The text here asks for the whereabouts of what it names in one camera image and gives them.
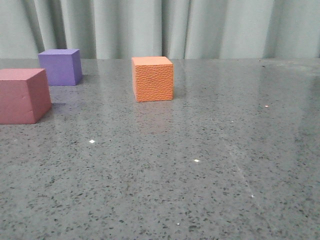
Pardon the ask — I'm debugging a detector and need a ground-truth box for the orange foam cube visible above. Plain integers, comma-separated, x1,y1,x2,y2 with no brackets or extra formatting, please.
131,56,174,102

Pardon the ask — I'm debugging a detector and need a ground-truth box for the pale green curtain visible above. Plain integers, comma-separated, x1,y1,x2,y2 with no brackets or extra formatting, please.
0,0,320,59

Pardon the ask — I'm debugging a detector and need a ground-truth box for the purple foam cube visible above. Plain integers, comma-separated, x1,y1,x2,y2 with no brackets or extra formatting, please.
38,49,83,86

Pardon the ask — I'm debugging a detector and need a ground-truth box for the red foam cube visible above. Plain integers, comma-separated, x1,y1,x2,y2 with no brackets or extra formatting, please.
0,68,52,124

